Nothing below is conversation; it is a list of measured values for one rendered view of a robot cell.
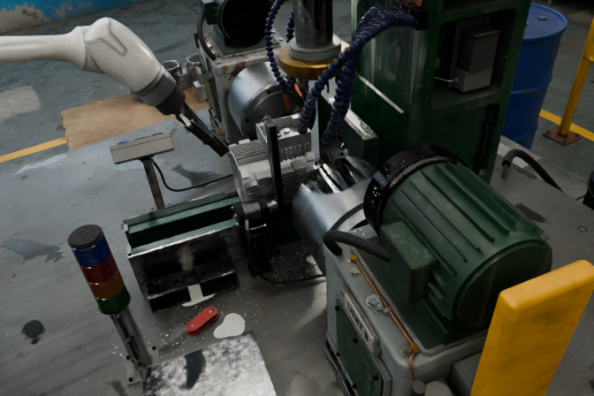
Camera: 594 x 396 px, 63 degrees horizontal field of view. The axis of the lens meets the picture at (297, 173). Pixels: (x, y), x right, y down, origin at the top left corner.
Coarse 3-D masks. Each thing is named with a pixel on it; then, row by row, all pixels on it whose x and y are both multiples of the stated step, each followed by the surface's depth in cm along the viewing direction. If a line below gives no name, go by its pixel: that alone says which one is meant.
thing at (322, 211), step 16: (336, 160) 109; (352, 160) 109; (368, 160) 112; (320, 176) 107; (336, 176) 105; (352, 176) 104; (368, 176) 104; (304, 192) 108; (320, 192) 104; (336, 192) 102; (352, 192) 100; (304, 208) 106; (320, 208) 102; (336, 208) 99; (352, 208) 97; (304, 224) 106; (320, 224) 100; (336, 224) 97; (352, 224) 96; (368, 224) 96; (304, 240) 109; (320, 240) 99; (320, 256) 101
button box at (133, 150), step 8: (152, 136) 138; (160, 136) 138; (168, 136) 139; (120, 144) 136; (128, 144) 136; (136, 144) 137; (144, 144) 137; (152, 144) 138; (160, 144) 138; (168, 144) 139; (112, 152) 135; (120, 152) 135; (128, 152) 136; (136, 152) 137; (144, 152) 137; (152, 152) 138; (160, 152) 139; (120, 160) 135; (128, 160) 137
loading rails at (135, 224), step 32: (224, 192) 139; (128, 224) 132; (160, 224) 132; (192, 224) 136; (224, 224) 131; (288, 224) 136; (128, 256) 121; (160, 256) 124; (192, 256) 128; (224, 256) 132
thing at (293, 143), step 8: (280, 120) 130; (288, 120) 131; (296, 120) 130; (256, 128) 128; (264, 128) 128; (280, 128) 131; (288, 128) 127; (296, 128) 130; (264, 136) 123; (280, 136) 125; (288, 136) 122; (296, 136) 123; (304, 136) 123; (264, 144) 123; (280, 144) 122; (288, 144) 123; (296, 144) 124; (304, 144) 125; (280, 152) 123; (288, 152) 125; (296, 152) 125; (304, 152) 126; (280, 160) 125
